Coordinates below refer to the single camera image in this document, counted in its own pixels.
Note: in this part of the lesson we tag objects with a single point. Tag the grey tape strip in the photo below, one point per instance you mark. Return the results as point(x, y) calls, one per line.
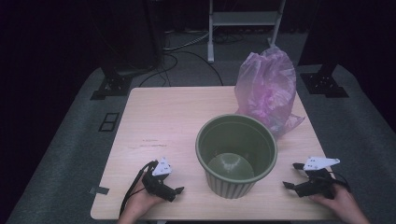
point(99, 190)

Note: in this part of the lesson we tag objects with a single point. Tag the person's right hand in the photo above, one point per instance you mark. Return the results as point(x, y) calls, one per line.
point(341, 200)

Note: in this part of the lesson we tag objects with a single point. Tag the pink translucent plastic bag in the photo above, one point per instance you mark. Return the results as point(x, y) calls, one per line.
point(267, 87)

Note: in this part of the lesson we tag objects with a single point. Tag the person's left hand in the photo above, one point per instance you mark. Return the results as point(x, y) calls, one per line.
point(140, 200)

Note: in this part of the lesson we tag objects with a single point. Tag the green ribbed trash bin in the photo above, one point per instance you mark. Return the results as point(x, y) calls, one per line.
point(236, 149)

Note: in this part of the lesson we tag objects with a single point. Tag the white metal stand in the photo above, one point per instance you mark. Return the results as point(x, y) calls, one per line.
point(246, 18)

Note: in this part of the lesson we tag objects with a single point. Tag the black floor socket plate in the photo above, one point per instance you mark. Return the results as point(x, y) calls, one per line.
point(109, 122)

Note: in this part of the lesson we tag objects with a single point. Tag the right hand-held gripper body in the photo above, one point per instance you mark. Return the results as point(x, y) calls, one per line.
point(314, 186)

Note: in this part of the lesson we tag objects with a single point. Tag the black stand base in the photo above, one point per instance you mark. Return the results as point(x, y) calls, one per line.
point(325, 84)
point(112, 87)

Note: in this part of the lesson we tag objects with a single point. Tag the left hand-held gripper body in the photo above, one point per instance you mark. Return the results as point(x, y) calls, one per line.
point(157, 185)

